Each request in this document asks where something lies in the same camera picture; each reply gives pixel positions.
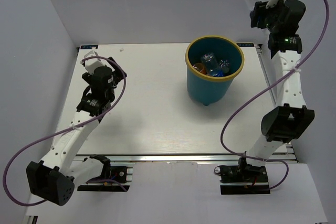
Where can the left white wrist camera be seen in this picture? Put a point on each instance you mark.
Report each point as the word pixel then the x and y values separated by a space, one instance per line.
pixel 91 64

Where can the green plastic bottle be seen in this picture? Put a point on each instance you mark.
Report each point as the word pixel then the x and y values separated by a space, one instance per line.
pixel 225 67

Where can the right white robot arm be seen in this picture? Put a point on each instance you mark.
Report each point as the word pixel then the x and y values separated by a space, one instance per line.
pixel 290 116

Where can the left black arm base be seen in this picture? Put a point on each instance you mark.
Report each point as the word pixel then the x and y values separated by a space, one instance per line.
pixel 111 178

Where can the clear bottle blue label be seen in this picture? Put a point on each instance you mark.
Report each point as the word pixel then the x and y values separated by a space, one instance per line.
pixel 211 65

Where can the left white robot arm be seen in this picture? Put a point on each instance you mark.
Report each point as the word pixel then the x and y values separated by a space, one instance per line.
pixel 53 178

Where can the teal bin yellow rim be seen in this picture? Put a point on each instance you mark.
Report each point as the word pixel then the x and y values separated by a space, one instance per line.
pixel 203 88

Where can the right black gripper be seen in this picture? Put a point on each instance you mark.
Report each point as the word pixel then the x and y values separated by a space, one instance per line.
pixel 260 6

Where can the orange juice bottle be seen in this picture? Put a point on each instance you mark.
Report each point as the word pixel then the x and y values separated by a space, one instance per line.
pixel 200 68

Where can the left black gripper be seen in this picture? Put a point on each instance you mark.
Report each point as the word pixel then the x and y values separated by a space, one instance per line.
pixel 117 74

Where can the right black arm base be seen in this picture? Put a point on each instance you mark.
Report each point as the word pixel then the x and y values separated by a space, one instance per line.
pixel 233 181

